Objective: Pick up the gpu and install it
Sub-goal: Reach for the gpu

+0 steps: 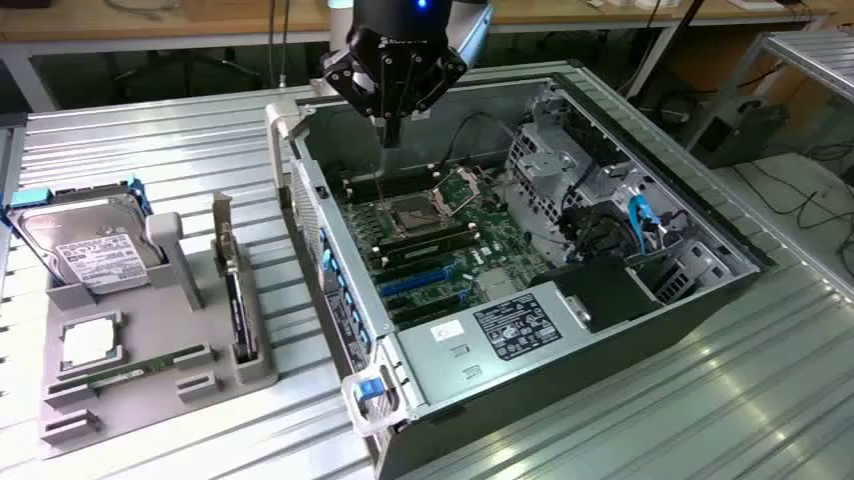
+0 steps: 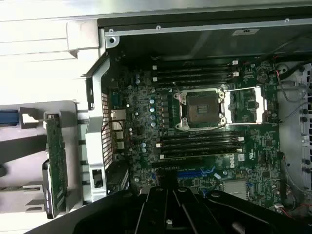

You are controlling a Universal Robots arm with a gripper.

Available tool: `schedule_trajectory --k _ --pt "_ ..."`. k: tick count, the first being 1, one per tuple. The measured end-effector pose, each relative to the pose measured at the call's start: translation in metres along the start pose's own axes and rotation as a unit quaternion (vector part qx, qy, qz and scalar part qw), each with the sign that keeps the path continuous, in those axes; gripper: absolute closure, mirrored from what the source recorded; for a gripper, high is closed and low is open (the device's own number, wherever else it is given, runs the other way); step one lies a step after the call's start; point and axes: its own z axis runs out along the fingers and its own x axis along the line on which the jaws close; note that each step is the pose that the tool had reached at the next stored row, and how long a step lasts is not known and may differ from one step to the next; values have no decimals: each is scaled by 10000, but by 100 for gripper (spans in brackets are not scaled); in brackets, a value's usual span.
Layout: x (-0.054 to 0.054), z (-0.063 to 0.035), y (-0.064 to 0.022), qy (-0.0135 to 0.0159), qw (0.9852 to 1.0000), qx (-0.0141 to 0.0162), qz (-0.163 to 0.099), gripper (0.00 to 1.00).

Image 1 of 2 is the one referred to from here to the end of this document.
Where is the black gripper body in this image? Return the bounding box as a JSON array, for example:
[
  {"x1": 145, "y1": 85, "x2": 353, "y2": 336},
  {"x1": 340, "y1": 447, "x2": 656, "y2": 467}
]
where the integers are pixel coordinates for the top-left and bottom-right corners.
[{"x1": 346, "y1": 0, "x2": 457, "y2": 61}]

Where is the black graphics card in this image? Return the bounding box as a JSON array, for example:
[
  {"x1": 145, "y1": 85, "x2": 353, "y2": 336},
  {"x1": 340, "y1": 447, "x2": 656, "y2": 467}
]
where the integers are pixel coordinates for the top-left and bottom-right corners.
[{"x1": 211, "y1": 192, "x2": 261, "y2": 362}]

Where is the metal socket cover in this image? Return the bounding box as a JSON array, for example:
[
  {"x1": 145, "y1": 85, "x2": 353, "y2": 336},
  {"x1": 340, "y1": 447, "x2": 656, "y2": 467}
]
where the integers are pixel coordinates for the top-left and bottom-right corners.
[{"x1": 430, "y1": 167, "x2": 484, "y2": 207}]

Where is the black RAM slot bank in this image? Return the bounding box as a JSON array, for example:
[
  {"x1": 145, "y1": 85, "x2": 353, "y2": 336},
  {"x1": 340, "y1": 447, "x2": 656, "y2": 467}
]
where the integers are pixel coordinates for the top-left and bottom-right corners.
[{"x1": 342, "y1": 172, "x2": 442, "y2": 205}]

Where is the metal disk bay cage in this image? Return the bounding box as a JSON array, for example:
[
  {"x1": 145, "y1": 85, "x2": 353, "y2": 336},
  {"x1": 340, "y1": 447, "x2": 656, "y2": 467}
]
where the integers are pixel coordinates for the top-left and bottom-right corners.
[{"x1": 504, "y1": 119, "x2": 642, "y2": 201}]

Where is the wooden desk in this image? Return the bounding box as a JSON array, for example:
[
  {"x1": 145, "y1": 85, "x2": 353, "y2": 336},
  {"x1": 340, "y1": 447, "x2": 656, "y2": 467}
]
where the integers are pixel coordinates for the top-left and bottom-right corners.
[{"x1": 0, "y1": 0, "x2": 840, "y2": 45}]

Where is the CPU socket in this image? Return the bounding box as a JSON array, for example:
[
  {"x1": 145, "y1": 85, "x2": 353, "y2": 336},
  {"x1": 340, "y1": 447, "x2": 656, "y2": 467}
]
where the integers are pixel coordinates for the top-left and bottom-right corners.
[{"x1": 386, "y1": 197, "x2": 436, "y2": 234}]

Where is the green motherboard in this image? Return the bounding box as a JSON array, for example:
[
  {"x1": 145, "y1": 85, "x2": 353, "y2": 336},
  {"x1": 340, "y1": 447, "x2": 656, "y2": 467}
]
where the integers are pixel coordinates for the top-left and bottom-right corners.
[{"x1": 333, "y1": 164, "x2": 556, "y2": 331}]

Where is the black RAM stick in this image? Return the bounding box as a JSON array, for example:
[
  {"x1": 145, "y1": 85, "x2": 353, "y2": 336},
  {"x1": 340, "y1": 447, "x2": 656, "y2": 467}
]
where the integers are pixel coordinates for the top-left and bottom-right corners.
[{"x1": 377, "y1": 223, "x2": 481, "y2": 266}]

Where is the blue card retainer strip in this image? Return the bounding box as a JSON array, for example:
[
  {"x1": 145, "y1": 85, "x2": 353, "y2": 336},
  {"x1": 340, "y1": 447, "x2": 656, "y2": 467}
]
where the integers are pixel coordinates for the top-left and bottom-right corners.
[{"x1": 318, "y1": 249, "x2": 373, "y2": 357}]

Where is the blue expansion slot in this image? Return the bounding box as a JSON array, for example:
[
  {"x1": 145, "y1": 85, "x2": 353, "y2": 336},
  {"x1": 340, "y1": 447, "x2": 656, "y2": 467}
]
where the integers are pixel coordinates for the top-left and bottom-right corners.
[{"x1": 378, "y1": 264, "x2": 450, "y2": 297}]

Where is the silver chipset heatsink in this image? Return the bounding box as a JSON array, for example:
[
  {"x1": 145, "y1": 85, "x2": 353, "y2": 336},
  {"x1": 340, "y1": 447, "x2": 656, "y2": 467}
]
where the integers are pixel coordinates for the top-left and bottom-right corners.
[{"x1": 477, "y1": 272, "x2": 529, "y2": 296}]

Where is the black expansion slot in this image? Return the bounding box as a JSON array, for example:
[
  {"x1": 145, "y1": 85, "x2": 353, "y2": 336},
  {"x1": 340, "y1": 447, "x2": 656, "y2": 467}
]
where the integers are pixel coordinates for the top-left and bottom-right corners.
[{"x1": 386, "y1": 294, "x2": 469, "y2": 326}]

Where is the black plastic shroud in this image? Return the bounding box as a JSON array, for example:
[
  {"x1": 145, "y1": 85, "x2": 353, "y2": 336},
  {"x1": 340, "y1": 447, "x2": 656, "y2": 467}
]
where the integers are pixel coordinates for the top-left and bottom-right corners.
[{"x1": 530, "y1": 254, "x2": 666, "y2": 334}]

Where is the silver hard disk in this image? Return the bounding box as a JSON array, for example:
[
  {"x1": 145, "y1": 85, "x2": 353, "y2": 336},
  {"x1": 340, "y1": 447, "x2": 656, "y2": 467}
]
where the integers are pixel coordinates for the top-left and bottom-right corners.
[{"x1": 17, "y1": 197, "x2": 166, "y2": 296}]

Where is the blue disk carrier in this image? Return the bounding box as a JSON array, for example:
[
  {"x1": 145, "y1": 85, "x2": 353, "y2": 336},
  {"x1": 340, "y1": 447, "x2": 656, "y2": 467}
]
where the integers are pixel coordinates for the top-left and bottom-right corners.
[{"x1": 3, "y1": 173, "x2": 154, "y2": 241}]

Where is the grey power supply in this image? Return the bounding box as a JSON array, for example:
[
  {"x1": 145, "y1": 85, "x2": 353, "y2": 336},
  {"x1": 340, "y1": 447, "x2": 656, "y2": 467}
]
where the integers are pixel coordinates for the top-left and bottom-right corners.
[{"x1": 393, "y1": 279, "x2": 596, "y2": 409}]

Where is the green RAM stick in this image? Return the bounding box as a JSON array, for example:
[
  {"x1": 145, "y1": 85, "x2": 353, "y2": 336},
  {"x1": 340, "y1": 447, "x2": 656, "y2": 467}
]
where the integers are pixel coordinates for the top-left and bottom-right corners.
[{"x1": 63, "y1": 344, "x2": 206, "y2": 391}]

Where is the silver CPU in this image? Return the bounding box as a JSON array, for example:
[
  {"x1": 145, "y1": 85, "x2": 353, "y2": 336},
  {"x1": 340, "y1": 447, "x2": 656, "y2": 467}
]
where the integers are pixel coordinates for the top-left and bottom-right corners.
[{"x1": 61, "y1": 319, "x2": 117, "y2": 364}]

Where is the open black PC case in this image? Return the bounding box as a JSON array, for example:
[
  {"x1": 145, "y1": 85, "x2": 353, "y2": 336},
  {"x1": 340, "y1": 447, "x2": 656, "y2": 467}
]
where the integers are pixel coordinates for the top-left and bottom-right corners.
[{"x1": 265, "y1": 58, "x2": 780, "y2": 480}]

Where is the grey parts rack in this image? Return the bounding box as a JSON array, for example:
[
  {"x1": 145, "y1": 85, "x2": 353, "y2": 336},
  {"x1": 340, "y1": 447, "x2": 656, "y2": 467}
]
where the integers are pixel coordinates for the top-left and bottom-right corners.
[{"x1": 38, "y1": 192, "x2": 281, "y2": 446}]

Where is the hanging black cable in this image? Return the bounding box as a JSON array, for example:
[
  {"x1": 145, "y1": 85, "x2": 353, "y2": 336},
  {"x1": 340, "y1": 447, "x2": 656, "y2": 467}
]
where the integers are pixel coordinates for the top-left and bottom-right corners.
[{"x1": 266, "y1": 0, "x2": 295, "y2": 89}]

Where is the black wire bundle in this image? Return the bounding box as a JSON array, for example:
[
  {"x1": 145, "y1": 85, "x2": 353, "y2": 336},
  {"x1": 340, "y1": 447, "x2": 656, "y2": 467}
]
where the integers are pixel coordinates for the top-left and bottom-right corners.
[{"x1": 560, "y1": 202, "x2": 633, "y2": 261}]

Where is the blue wire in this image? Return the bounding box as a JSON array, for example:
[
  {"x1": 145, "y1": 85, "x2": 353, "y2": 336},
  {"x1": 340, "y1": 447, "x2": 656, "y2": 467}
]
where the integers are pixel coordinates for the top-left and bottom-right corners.
[{"x1": 626, "y1": 193, "x2": 654, "y2": 257}]

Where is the black box with handle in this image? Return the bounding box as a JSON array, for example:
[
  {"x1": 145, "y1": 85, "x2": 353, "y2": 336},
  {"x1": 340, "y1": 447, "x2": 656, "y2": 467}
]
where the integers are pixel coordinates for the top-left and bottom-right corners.
[{"x1": 693, "y1": 99, "x2": 789, "y2": 169}]

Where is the aluminium table frame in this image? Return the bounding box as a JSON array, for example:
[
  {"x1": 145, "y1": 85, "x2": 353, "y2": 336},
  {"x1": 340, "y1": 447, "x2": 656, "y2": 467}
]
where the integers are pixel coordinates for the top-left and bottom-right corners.
[{"x1": 686, "y1": 32, "x2": 854, "y2": 151}]

